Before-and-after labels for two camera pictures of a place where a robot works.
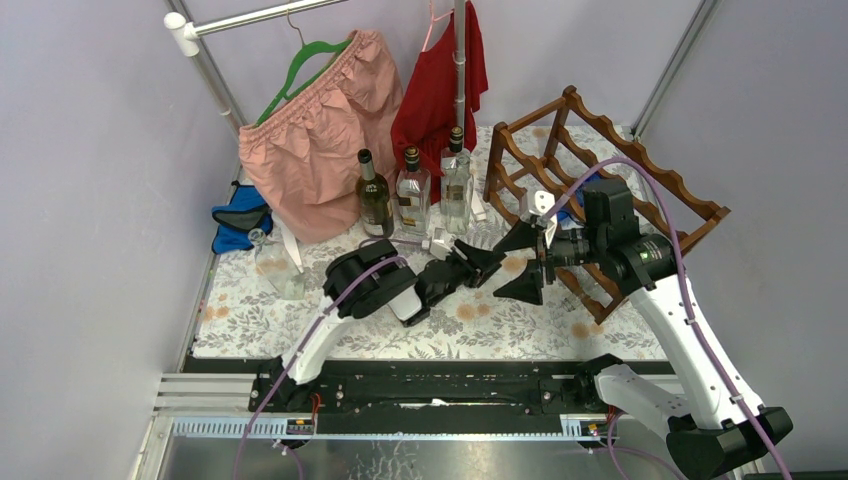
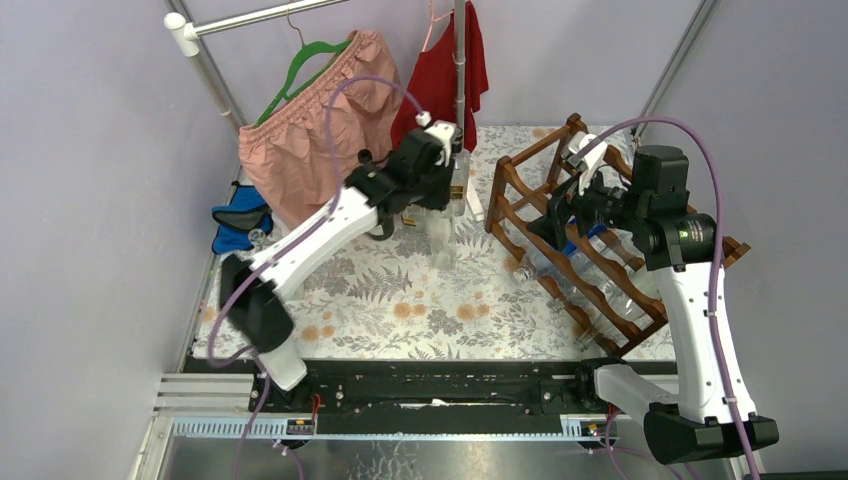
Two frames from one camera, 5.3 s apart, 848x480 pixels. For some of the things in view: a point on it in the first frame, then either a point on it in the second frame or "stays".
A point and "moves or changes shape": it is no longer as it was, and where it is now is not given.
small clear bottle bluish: [570, 303] moves or changes shape
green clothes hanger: [307, 50] stays
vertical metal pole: [459, 64] stays
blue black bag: [246, 210] stays
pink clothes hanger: [433, 20] stays
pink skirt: [302, 163] stays
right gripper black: [526, 287] -> [552, 225]
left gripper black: [481, 258] -> [438, 195]
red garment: [423, 113] stays
